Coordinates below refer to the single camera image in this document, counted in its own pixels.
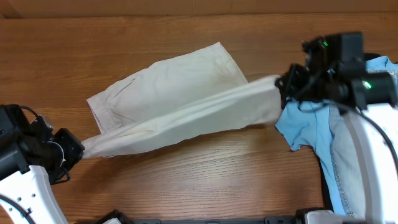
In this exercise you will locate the light blue denim jeans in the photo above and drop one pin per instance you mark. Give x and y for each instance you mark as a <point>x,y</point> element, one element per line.
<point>364,147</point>

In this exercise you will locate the light blue shirt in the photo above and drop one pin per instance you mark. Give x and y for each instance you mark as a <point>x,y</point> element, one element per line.
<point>308,125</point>

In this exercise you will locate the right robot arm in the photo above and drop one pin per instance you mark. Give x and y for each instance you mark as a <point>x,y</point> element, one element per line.
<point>346,50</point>

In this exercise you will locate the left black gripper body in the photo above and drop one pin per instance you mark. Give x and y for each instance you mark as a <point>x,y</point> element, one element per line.
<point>69,146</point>

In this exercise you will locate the beige shorts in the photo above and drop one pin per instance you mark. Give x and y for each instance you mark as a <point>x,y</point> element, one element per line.
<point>176,99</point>

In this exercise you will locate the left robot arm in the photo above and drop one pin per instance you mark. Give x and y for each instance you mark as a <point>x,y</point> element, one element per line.
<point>33,158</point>

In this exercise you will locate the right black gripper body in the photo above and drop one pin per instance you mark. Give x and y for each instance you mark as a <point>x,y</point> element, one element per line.
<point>292,83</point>

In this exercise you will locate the black garment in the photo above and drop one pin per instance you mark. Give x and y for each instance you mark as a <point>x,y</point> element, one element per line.
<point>371,56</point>

